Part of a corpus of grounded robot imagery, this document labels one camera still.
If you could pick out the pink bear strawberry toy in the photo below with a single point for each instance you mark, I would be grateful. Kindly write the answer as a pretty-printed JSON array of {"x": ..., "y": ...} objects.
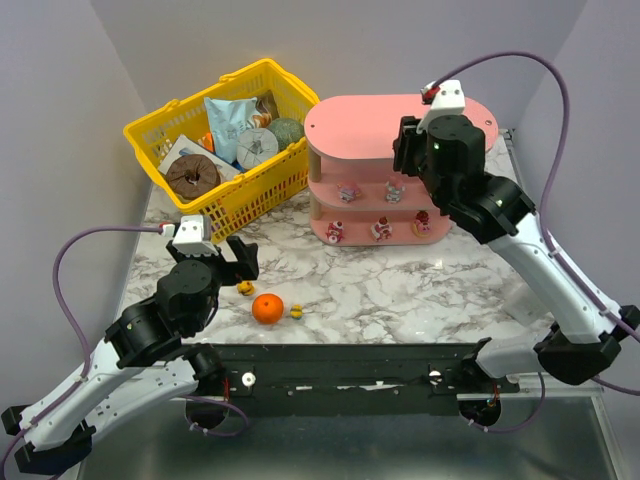
[{"x": 335, "y": 232}]

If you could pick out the grey paper-wrapped roll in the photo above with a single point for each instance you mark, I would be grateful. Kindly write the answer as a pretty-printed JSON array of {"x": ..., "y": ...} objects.
[{"x": 255, "y": 147}]

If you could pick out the brown snack bag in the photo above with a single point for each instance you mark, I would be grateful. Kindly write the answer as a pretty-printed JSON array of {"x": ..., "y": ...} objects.
[{"x": 267, "y": 111}]

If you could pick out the pink figure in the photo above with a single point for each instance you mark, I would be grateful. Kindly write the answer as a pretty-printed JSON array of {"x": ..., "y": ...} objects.
[{"x": 395, "y": 189}]

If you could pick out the yellow duck toy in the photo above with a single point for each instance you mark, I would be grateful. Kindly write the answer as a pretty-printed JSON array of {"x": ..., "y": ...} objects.
[{"x": 245, "y": 288}]

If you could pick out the orange fruit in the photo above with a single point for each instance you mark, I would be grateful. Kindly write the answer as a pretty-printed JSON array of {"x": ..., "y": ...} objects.
[{"x": 267, "y": 308}]

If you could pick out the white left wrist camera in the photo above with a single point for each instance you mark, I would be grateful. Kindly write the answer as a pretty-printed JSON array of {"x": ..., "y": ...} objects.
[{"x": 191, "y": 236}]

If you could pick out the light blue cassava chips bag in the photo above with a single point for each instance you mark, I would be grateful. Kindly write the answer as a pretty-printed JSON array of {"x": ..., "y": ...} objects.
[{"x": 228, "y": 119}]

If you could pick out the brown striped wrapped roll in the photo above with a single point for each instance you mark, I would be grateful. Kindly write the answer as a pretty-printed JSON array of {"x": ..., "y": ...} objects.
[{"x": 192, "y": 176}]

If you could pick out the pink round planet toy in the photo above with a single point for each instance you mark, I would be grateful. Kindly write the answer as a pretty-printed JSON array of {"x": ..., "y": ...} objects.
[{"x": 348, "y": 191}]

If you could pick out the white and blue box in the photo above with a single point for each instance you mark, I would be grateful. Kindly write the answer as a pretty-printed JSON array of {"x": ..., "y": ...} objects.
[{"x": 184, "y": 146}]

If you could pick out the green melon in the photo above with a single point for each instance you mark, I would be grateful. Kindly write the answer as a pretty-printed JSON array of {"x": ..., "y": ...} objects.
[{"x": 287, "y": 131}]

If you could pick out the pink three-tier wooden shelf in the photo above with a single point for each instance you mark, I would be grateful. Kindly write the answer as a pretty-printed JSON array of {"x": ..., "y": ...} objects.
[{"x": 350, "y": 139}]

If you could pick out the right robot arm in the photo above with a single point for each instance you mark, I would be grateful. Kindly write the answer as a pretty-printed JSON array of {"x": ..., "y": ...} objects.
[{"x": 588, "y": 328}]

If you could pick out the pink bear donut toy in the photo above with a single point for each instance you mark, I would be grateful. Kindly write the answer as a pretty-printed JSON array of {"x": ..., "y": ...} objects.
[{"x": 421, "y": 225}]

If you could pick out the small yellow minion toy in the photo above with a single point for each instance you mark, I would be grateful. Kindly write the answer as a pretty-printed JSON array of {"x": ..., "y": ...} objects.
[{"x": 296, "y": 312}]

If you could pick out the yellow plastic shopping basket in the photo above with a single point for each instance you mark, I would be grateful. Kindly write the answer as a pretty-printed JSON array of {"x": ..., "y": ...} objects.
[{"x": 237, "y": 202}]

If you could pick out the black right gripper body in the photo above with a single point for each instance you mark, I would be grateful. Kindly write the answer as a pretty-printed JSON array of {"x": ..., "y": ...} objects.
[{"x": 405, "y": 148}]

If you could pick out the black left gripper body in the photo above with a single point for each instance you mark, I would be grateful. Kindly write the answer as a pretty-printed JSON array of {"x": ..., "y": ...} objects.
[{"x": 220, "y": 261}]

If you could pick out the black front mounting rail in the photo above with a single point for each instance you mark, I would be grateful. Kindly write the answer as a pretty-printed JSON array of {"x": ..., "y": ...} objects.
[{"x": 348, "y": 380}]

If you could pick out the orange snack packet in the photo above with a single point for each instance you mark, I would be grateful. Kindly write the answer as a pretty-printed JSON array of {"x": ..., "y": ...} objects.
[{"x": 208, "y": 142}]

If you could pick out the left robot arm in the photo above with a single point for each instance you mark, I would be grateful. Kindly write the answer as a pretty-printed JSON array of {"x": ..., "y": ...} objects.
[{"x": 145, "y": 357}]

